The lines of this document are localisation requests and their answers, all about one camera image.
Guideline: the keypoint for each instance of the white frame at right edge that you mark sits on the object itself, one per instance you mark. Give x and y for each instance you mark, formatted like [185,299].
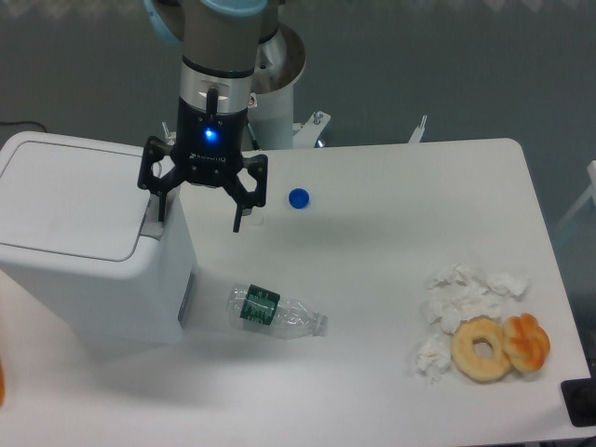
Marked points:
[578,213]

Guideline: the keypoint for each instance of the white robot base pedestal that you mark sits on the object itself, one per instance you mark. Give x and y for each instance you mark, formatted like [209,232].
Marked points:
[280,64]

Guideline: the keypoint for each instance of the clear bottle with green label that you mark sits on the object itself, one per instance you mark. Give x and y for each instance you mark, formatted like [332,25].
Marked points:
[255,309]

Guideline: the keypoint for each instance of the black device at edge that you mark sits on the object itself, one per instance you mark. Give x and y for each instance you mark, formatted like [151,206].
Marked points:
[579,399]

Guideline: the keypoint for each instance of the white push-button trash can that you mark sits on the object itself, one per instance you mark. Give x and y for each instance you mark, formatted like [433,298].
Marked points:
[80,235]

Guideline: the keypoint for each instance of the blue bottle cap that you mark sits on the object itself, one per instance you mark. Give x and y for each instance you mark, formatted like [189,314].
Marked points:
[299,198]

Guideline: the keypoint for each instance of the white bracket behind table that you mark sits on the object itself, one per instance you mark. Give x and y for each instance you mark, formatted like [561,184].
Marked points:
[419,131]

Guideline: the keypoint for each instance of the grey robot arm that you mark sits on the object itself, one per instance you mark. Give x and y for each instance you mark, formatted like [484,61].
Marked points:
[220,40]

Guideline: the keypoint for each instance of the crumpled white tissue small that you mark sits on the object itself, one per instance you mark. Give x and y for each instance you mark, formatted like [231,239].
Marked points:
[434,357]

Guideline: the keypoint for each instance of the crumpled white tissue large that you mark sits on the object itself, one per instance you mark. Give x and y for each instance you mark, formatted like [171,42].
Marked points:
[460,293]

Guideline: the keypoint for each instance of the orange object at left edge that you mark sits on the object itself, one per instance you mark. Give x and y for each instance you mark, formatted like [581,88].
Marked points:
[2,385]

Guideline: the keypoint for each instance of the plain ring donut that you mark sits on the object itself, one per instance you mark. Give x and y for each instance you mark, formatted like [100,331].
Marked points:
[477,350]

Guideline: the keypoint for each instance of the crumpled white tissue right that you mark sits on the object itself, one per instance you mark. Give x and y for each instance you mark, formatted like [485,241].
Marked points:
[508,284]

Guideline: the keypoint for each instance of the orange twisted bread roll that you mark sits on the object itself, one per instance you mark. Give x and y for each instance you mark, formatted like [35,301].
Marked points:
[525,342]

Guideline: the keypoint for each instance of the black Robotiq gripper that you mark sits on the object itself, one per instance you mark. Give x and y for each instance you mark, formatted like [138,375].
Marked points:
[209,144]

